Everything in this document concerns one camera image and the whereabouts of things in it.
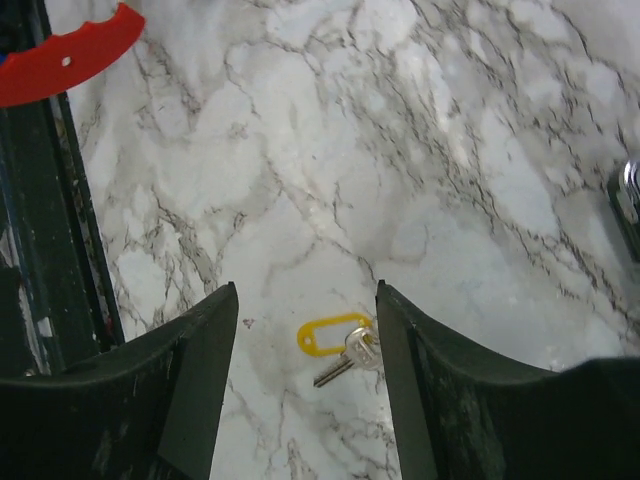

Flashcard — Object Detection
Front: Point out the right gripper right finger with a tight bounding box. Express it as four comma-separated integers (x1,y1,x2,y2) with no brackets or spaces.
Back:
376,283,639,479

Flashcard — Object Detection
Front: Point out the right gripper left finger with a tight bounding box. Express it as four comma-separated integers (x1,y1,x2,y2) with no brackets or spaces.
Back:
1,283,238,479

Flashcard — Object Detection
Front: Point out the yellow tagged key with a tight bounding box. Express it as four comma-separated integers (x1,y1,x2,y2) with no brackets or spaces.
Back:
297,312,383,388

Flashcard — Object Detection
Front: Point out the red keyring with keys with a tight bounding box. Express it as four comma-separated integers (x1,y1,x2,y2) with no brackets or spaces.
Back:
1,3,146,108

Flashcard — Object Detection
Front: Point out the black poker chip case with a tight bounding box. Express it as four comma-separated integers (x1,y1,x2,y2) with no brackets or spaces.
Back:
607,155,640,264

